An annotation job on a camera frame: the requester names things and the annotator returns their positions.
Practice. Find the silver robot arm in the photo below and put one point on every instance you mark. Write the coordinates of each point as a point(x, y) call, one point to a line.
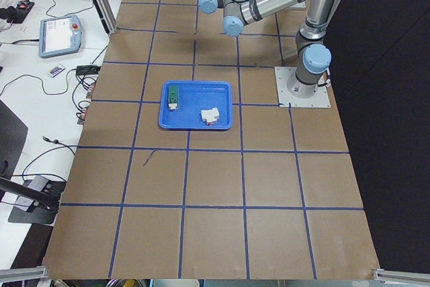
point(314, 57)

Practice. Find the black device with red button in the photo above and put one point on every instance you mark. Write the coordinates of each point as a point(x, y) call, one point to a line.
point(18, 13)

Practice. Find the near blue teach pendant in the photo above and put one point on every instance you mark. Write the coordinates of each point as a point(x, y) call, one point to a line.
point(59, 36)

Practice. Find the small remote control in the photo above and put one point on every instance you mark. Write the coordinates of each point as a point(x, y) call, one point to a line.
point(56, 70)

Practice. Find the black power adapter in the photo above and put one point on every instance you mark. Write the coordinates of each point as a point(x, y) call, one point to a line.
point(83, 70)

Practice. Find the grey usb hub box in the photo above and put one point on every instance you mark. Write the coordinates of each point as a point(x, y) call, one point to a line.
point(40, 184)

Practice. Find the blue plastic tray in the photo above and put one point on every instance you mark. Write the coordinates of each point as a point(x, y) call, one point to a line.
point(195, 96)

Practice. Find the white grey circuit breaker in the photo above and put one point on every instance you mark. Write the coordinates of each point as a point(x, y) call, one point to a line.
point(210, 117)

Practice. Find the aluminium bar bottom left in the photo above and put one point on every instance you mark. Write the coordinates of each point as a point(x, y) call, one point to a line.
point(19, 274)

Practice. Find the aluminium bar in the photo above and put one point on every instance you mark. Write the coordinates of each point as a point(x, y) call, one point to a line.
point(401, 277)
point(19, 274)

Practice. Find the aluminium bar bottom right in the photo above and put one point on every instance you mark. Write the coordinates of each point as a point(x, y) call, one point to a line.
point(401, 277)

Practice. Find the green electrical switch module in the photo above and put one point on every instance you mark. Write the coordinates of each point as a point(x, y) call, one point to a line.
point(173, 97)

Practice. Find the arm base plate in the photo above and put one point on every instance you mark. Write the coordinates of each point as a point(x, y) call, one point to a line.
point(293, 94)

